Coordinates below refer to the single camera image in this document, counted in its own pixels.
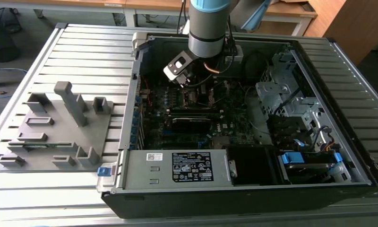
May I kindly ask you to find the metal socket cover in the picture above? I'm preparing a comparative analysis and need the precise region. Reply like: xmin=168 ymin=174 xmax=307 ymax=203
xmin=209 ymin=80 xmax=233 ymax=105

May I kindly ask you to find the grey chipset heatsink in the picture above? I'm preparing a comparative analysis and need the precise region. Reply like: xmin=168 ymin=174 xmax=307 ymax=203
xmin=213 ymin=136 xmax=231 ymax=147

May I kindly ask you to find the grey floor stand base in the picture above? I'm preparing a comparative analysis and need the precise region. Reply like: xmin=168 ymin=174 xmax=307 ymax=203
xmin=0 ymin=70 xmax=22 ymax=88

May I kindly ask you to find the thick black cable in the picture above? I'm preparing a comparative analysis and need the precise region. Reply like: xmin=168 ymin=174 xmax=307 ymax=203
xmin=242 ymin=51 xmax=271 ymax=82

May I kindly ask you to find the hard disk in blue carrier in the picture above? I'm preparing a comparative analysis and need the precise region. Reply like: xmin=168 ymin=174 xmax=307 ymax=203
xmin=277 ymin=151 xmax=343 ymax=185

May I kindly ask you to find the black plastic drive bracket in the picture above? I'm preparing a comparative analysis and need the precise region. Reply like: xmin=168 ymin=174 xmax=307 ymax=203
xmin=266 ymin=114 xmax=314 ymax=148

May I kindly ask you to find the black graphics card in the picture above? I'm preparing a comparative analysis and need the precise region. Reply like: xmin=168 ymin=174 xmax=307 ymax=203
xmin=170 ymin=117 xmax=211 ymax=133

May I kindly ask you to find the black cable with connector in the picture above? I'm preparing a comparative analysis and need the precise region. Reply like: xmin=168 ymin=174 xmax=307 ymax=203
xmin=313 ymin=125 xmax=331 ymax=148

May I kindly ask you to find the wooden desk white frame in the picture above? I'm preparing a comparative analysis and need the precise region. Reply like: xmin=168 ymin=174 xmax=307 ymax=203
xmin=125 ymin=0 xmax=318 ymax=36
xmin=0 ymin=0 xmax=129 ymax=26

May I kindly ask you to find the coloured wire bundle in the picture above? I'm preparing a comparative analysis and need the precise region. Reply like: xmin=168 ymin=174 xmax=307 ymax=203
xmin=322 ymin=141 xmax=339 ymax=152

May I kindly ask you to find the silver drive cage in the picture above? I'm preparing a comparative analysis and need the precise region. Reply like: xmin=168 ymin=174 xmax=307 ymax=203
xmin=254 ymin=51 xmax=298 ymax=116

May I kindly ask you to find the grey parts rack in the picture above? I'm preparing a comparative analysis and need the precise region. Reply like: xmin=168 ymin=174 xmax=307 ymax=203
xmin=0 ymin=81 xmax=114 ymax=171

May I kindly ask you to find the black RAM slot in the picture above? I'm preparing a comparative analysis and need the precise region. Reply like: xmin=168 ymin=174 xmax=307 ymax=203
xmin=172 ymin=106 xmax=221 ymax=113

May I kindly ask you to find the grey power supply unit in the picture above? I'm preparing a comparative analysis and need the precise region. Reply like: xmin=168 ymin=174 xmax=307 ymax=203
xmin=121 ymin=148 xmax=237 ymax=190

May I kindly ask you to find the black PC case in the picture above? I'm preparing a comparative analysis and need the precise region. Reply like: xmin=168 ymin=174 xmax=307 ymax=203
xmin=96 ymin=32 xmax=378 ymax=219

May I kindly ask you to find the blue network cable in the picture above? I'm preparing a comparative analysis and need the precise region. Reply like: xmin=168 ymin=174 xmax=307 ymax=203
xmin=0 ymin=67 xmax=29 ymax=99

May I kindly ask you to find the black bin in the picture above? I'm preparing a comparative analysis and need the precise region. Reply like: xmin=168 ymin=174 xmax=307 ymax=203
xmin=0 ymin=30 xmax=21 ymax=63

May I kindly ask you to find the wooden cabinet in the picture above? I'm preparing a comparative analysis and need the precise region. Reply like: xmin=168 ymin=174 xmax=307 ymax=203
xmin=303 ymin=0 xmax=378 ymax=66

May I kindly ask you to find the CPU silver plate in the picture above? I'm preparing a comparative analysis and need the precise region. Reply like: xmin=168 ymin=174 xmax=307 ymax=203
xmin=188 ymin=91 xmax=209 ymax=106

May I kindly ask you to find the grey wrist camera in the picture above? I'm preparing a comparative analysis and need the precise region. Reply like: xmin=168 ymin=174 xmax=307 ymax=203
xmin=225 ymin=46 xmax=243 ymax=63

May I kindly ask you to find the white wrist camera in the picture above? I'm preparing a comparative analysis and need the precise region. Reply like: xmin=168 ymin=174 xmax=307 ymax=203
xmin=162 ymin=50 xmax=193 ymax=82

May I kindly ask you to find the black expansion slot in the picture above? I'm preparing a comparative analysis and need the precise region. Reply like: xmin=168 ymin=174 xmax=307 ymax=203
xmin=161 ymin=142 xmax=200 ymax=149
xmin=162 ymin=135 xmax=200 ymax=140

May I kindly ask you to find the black wire basket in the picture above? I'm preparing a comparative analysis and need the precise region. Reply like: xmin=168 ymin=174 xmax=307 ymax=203
xmin=0 ymin=7 xmax=22 ymax=34

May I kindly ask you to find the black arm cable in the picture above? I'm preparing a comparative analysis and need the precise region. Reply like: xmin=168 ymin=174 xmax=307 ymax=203
xmin=225 ymin=14 xmax=237 ymax=57

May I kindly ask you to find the green motherboard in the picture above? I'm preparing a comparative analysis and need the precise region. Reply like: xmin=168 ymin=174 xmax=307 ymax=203
xmin=137 ymin=75 xmax=265 ymax=151

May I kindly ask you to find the black fan shroud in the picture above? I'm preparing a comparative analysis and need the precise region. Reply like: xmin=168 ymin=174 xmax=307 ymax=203
xmin=225 ymin=144 xmax=286 ymax=187

